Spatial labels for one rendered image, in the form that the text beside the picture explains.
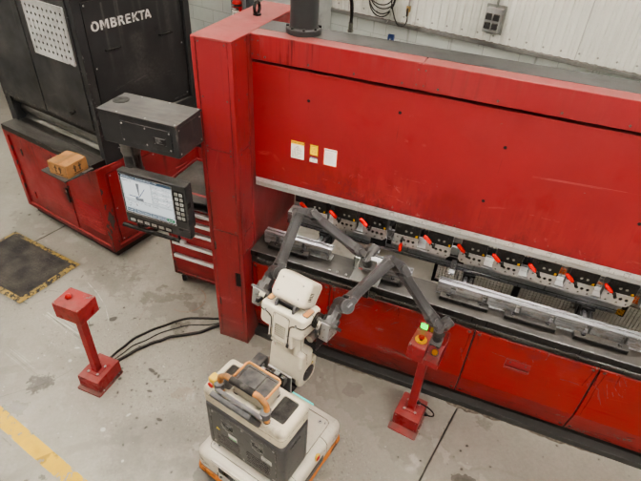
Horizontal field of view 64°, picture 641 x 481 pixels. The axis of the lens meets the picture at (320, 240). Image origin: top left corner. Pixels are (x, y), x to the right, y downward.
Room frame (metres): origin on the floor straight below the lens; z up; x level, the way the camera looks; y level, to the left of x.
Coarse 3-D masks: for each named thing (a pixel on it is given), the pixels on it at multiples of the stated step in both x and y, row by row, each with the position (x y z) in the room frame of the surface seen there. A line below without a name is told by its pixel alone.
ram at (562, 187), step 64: (256, 64) 2.85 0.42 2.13; (256, 128) 2.86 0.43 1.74; (320, 128) 2.72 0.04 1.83; (384, 128) 2.59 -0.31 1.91; (448, 128) 2.48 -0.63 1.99; (512, 128) 2.38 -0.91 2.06; (576, 128) 2.28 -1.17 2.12; (320, 192) 2.71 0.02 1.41; (384, 192) 2.57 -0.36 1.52; (448, 192) 2.45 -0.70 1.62; (512, 192) 2.35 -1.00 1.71; (576, 192) 2.25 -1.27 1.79; (640, 192) 2.16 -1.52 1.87; (576, 256) 2.21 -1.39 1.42; (640, 256) 2.11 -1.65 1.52
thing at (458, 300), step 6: (444, 294) 2.39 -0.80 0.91; (450, 294) 2.40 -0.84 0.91; (444, 300) 2.37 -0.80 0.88; (450, 300) 2.36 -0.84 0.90; (456, 300) 2.35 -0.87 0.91; (462, 300) 2.35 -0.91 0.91; (468, 300) 2.36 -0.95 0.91; (468, 306) 2.32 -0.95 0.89; (474, 306) 2.31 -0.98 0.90; (480, 306) 2.30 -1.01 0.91; (486, 306) 2.31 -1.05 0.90
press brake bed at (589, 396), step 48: (336, 288) 2.54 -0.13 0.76; (336, 336) 2.54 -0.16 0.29; (384, 336) 2.42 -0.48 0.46; (480, 336) 2.22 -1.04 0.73; (432, 384) 2.35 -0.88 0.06; (480, 384) 2.18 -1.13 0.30; (528, 384) 2.09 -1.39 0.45; (576, 384) 2.01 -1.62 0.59; (624, 384) 1.93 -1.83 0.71; (576, 432) 2.02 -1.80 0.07; (624, 432) 1.89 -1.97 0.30
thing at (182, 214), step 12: (120, 168) 2.53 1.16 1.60; (132, 168) 2.58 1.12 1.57; (120, 180) 2.51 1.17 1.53; (156, 180) 2.42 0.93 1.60; (168, 180) 2.43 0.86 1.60; (180, 180) 2.48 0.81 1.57; (180, 192) 2.37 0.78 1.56; (180, 204) 2.37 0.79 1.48; (192, 204) 2.46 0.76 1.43; (132, 216) 2.50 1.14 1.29; (144, 216) 2.47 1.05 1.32; (180, 216) 2.38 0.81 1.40; (192, 216) 2.40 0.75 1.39; (156, 228) 2.44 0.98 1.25; (168, 228) 2.41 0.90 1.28; (180, 228) 2.38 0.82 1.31; (192, 228) 2.39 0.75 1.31
